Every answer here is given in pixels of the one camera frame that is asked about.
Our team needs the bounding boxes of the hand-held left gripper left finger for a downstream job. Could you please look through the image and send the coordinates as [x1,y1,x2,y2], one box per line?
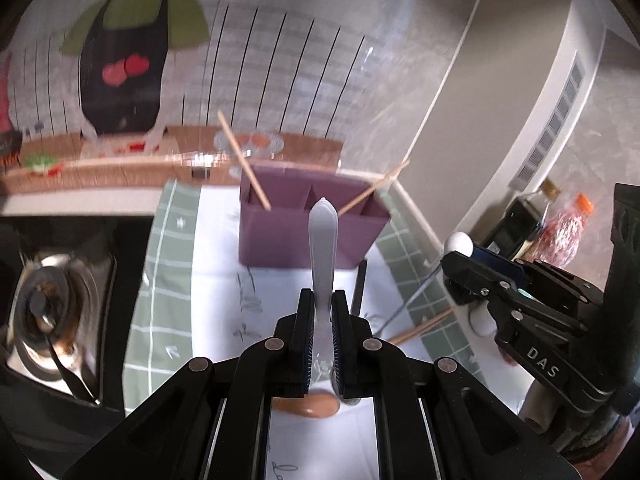
[62,287,318,480]

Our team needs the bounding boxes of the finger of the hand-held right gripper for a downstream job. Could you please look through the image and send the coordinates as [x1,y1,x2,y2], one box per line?
[441,251,588,336]
[472,244,606,322]

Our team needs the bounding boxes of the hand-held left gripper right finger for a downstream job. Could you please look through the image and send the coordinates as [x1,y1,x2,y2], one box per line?
[331,290,576,480]

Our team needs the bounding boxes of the white ball-tipped stick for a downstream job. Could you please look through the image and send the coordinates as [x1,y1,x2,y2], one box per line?
[377,231,475,336]

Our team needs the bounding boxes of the wooden spoon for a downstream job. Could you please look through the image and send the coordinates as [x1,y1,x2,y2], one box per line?
[271,392,342,419]

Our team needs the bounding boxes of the black spoon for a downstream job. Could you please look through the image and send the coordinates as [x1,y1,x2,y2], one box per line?
[351,259,368,317]

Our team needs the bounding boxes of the blue spoon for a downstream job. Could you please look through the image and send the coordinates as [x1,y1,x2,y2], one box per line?
[306,196,342,386]

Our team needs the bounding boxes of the purple utensil holder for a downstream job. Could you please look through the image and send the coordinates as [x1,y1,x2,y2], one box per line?
[239,162,392,272]

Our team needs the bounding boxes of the dark soy sauce bottle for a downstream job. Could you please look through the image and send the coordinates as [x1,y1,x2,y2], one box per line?
[492,178,558,261]

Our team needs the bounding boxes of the orange-capped chili bottle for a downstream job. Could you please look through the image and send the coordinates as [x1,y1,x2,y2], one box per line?
[530,194,596,268]

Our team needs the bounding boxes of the green and white printed tablecloth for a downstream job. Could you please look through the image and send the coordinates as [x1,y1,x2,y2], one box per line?
[120,177,531,480]

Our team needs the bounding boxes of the white vent grille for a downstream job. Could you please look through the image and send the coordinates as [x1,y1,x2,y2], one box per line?
[515,50,586,183]

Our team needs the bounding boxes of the black gas stove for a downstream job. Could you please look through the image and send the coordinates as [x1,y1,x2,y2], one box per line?
[0,215,161,411]

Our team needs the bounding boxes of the cartoon wall poster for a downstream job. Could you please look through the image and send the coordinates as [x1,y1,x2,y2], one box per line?
[0,0,481,196]

